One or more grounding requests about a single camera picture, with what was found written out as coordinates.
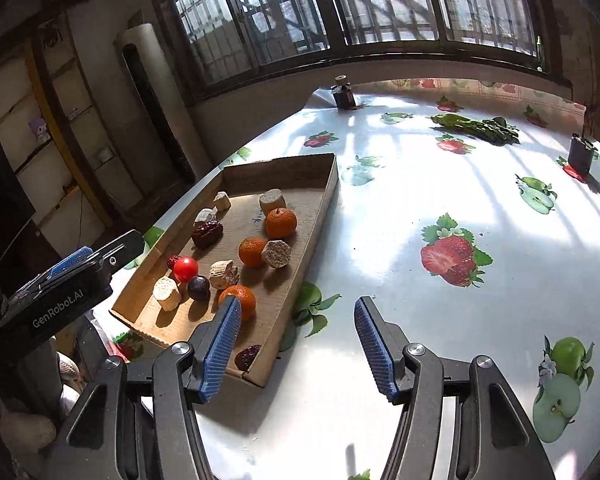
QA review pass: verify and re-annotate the dark red date table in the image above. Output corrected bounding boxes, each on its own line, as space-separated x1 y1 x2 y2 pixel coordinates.
234 344 261 372

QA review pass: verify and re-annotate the orange tangerine from table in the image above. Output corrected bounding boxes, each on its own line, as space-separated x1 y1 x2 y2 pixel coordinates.
218 285 257 322

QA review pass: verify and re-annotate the beige wedge chunk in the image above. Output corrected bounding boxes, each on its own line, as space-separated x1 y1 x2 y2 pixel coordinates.
152 276 182 312

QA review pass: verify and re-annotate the dark purple plum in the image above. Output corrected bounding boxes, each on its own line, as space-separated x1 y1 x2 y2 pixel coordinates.
187 275 210 302

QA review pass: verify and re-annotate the red cherry tomato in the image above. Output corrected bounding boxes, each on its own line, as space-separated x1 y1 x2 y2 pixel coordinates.
172 257 198 283

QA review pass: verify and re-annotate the round beige cake piece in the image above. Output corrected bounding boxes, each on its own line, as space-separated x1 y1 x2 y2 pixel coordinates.
261 240 291 269

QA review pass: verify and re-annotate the small red date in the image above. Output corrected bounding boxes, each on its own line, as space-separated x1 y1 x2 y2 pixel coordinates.
166 255 181 270

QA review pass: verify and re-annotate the beige chunk tray front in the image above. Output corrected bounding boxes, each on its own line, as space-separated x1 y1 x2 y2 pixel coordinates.
208 260 239 290

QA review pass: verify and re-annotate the beige chunk tray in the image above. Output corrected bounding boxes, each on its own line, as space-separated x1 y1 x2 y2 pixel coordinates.
213 191 232 212
195 207 218 224
208 260 239 290

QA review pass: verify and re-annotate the large dried red date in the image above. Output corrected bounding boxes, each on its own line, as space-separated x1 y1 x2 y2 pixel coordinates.
192 220 224 249

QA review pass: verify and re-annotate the black television screen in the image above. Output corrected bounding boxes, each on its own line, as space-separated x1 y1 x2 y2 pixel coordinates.
0 138 38 286

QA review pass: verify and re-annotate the beige chunk tray middle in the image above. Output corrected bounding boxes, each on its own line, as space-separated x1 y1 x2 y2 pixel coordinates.
195 207 218 224

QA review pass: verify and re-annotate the orange tangerine near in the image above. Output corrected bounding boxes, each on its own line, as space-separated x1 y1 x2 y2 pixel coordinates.
238 236 268 268

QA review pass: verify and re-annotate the white tower air conditioner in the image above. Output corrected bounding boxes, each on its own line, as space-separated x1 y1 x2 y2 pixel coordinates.
114 23 213 182

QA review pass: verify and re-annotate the beige chunk tray back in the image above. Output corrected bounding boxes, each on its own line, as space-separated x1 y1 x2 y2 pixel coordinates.
213 191 232 212

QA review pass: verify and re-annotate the shallow cardboard tray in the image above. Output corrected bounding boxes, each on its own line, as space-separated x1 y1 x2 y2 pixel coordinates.
110 153 338 387

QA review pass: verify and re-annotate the orange tangerine far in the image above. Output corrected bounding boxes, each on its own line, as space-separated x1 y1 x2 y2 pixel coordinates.
264 207 298 240

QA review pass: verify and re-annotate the beige cylinder piece far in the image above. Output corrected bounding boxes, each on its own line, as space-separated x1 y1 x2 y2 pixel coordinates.
259 188 287 216

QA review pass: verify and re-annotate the green leafy vegetable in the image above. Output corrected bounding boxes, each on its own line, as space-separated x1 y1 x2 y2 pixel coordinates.
430 113 519 145

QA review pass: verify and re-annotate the dark barred window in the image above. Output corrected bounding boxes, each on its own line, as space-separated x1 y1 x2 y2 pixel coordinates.
152 0 562 98

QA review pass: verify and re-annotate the small dark jar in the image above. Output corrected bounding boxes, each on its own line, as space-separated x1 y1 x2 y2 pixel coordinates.
330 75 356 110

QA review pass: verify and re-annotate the black plant pot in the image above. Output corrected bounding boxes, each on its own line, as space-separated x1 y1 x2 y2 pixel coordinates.
567 134 597 177

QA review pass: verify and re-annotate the green bottle on sill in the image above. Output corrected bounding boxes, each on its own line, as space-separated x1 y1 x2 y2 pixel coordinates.
535 35 546 72

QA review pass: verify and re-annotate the wooden wall shelf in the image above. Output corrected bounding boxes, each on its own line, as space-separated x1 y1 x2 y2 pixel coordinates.
0 16 142 254

